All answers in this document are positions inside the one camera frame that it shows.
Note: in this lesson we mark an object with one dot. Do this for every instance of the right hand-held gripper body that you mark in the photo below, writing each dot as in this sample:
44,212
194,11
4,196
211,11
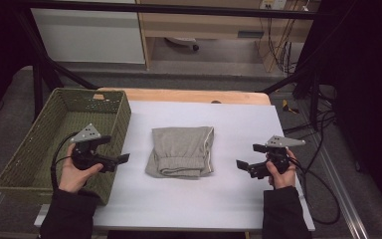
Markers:
276,156

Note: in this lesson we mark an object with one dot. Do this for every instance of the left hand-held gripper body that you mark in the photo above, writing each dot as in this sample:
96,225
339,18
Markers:
87,156

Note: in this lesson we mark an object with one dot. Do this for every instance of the green woven basket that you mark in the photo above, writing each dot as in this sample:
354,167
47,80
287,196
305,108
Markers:
46,132

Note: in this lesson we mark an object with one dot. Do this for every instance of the grey pants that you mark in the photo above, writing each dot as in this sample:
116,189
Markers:
182,151

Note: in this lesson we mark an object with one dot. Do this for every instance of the person's left hand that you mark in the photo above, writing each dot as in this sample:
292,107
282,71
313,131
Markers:
74,176

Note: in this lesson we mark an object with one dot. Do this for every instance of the person's right hand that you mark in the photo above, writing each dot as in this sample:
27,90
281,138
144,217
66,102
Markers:
283,179

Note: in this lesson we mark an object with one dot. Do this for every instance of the white table mat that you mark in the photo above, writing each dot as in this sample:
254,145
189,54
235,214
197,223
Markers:
212,199

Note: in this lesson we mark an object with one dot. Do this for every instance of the yellow and black tool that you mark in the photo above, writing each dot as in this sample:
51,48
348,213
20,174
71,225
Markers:
290,108

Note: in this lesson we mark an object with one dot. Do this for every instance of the black metal stand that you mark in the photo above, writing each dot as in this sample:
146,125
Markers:
39,76
306,83

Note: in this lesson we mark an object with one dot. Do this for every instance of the white cabinet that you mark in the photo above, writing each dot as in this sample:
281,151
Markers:
89,36

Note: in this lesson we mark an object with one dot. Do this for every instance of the black curtain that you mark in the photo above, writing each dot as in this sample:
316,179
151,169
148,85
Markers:
368,83
0,43

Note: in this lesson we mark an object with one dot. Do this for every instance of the chair base with caster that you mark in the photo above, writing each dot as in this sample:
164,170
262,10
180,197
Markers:
184,42

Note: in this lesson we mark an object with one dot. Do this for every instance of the wooden desk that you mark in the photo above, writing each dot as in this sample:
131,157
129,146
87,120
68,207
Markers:
205,26

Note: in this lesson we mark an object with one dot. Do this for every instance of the white power strip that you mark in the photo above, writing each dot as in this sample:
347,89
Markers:
273,4

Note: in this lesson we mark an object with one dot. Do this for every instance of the black frame crossbar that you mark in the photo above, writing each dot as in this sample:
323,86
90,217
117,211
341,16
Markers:
179,10

